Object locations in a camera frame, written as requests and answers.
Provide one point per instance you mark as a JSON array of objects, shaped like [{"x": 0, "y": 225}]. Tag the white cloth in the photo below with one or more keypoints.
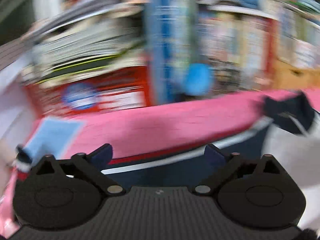
[{"x": 292, "y": 160}]

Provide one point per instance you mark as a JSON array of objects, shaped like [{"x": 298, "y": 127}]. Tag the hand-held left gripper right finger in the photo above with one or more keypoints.
[{"x": 214, "y": 155}]

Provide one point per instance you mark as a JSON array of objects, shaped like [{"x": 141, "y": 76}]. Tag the round blue plush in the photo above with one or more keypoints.
[{"x": 198, "y": 80}]

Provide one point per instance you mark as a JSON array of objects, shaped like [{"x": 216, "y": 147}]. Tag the pink and navy garment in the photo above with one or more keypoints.
[{"x": 162, "y": 127}]

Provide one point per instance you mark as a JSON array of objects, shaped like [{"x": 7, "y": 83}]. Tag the navy garment with striped trim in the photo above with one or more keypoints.
[{"x": 175, "y": 172}]

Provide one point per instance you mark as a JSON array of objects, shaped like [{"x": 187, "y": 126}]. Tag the stack of magazines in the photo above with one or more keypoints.
[{"x": 85, "y": 45}]

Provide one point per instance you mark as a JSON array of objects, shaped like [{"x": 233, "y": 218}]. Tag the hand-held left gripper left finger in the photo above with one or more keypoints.
[{"x": 103, "y": 155}]

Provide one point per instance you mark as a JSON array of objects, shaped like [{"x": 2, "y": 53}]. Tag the red box with blue label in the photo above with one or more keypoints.
[{"x": 107, "y": 95}]

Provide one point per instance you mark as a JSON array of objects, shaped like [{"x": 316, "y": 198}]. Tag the row of books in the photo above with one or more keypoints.
[{"x": 237, "y": 47}]

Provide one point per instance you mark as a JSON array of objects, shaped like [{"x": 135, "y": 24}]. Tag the light blue cloth patch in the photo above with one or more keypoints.
[{"x": 53, "y": 136}]

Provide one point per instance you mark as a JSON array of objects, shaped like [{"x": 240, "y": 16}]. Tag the tall blue box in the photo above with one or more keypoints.
[{"x": 170, "y": 42}]

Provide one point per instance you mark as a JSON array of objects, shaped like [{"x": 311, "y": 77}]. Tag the wooden cabinet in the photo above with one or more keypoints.
[{"x": 297, "y": 76}]

